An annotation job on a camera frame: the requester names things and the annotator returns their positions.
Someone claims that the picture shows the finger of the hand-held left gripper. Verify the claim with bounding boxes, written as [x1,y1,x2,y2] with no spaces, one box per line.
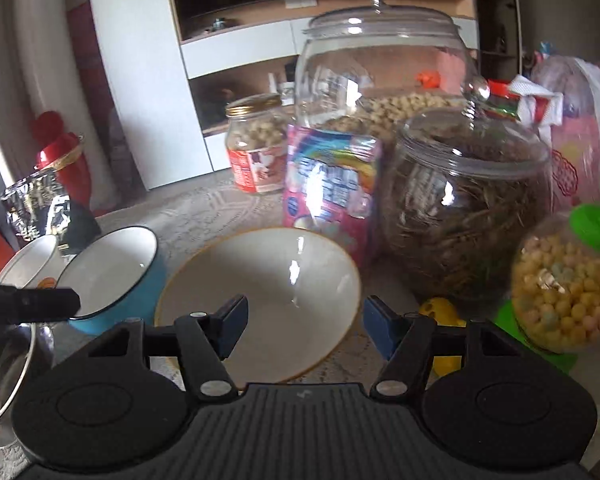
[0,276,82,324]

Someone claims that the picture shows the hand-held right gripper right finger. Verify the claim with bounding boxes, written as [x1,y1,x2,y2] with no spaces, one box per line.
[362,295,521,401]

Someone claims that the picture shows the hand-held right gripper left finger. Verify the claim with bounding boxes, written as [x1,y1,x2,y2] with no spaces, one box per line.
[87,294,250,401]

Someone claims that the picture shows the white bowl with orange print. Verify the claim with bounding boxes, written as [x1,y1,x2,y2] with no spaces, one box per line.
[0,233,70,292]

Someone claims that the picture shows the beige bowl with yellow rim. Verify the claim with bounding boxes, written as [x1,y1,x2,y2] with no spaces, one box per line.
[154,227,364,387]

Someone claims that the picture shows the yellow rubber duck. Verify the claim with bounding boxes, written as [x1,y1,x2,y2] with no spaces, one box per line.
[419,297,469,379]

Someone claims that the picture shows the black snack bag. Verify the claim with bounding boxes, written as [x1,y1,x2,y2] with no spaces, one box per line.
[0,167,102,257]

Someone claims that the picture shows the white lace tablecloth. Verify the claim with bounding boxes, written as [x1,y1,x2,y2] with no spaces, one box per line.
[0,164,600,480]

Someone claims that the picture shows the green plastic lid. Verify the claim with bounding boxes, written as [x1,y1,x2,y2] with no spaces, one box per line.
[494,302,579,375]

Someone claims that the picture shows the glass jar with dried herbs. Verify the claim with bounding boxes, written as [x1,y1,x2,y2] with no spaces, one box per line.
[379,76,554,307]

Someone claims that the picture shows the pink marshmallow bag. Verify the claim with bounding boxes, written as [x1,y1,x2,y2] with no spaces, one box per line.
[282,124,384,272]

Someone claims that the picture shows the small jar with gold lid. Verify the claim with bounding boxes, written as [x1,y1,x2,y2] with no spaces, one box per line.
[224,93,289,195]

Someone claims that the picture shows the plastic jar with green lid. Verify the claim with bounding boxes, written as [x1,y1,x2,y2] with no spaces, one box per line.
[509,203,600,354]

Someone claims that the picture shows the white cabinet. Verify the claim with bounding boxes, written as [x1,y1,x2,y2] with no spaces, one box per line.
[86,0,482,192]

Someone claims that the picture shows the large glass jar with peanuts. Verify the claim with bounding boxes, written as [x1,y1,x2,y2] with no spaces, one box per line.
[294,0,482,137]

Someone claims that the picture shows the red and white packet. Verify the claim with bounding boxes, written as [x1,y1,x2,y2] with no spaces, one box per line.
[484,74,567,127]

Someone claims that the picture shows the pink plastic bag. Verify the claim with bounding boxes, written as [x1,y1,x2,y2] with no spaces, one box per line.
[529,54,600,212]

